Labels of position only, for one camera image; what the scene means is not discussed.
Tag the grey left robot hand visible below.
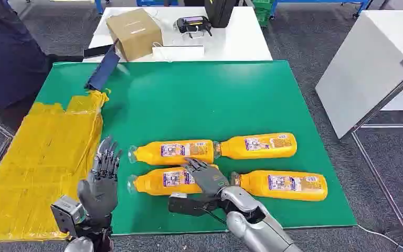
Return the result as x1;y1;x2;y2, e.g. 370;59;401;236
78;135;123;224

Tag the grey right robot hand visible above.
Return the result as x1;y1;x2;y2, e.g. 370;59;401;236
182;157;230;196

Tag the orange drink bottle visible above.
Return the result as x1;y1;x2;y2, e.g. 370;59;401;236
126;165;220;196
230;170;328;202
128;139;216;166
214;132;298;160

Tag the yellow sheet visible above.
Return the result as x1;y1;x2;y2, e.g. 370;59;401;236
0;89;111;244

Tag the green table mat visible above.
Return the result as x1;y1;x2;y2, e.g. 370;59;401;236
36;60;358;237

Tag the dark blue folder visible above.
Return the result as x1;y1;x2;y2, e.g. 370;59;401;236
84;39;121;92

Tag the flat white box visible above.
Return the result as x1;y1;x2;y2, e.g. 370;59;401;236
151;44;206;63

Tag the black phone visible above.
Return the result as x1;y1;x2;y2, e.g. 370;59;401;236
82;44;114;59

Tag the black handheld controller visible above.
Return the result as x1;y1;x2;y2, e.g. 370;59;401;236
173;15;214;38

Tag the person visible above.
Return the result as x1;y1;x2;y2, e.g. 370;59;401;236
0;0;84;132

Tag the brown cardboard box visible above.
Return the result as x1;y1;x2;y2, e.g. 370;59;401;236
105;8;164;62

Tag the black bag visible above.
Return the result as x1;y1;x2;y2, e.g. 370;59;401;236
204;0;239;29

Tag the green crate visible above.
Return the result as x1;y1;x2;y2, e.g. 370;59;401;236
251;0;275;28

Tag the tilted white table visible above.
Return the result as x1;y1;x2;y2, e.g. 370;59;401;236
314;9;403;140

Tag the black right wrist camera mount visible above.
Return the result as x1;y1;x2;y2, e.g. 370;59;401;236
168;193;223;217

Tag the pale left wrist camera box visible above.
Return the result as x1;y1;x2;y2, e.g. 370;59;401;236
51;195;86;237

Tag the steel floor frame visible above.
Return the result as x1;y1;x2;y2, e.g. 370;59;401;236
351;123;403;227

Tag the white floor cable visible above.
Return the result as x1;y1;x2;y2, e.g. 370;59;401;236
357;224;403;251

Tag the blue metal frame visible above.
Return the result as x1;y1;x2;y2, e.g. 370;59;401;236
269;0;373;20

